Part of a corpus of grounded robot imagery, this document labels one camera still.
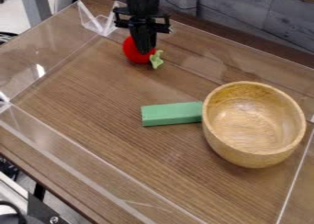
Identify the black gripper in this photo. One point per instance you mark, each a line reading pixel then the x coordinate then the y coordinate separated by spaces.
pixel 141 13

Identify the red knitted strawberry fruit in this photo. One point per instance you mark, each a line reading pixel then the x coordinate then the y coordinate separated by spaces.
pixel 152 57

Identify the green rectangular block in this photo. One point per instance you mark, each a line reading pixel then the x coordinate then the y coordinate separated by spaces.
pixel 167 114

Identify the wooden bowl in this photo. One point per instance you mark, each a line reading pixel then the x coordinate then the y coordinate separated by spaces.
pixel 252 124

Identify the clear acrylic corner bracket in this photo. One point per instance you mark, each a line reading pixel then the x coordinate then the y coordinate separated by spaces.
pixel 100 24

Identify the grey metal post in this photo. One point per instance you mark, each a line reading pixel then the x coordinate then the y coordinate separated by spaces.
pixel 37 11

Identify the black table clamp mount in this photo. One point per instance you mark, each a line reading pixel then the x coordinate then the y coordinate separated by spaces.
pixel 40 214

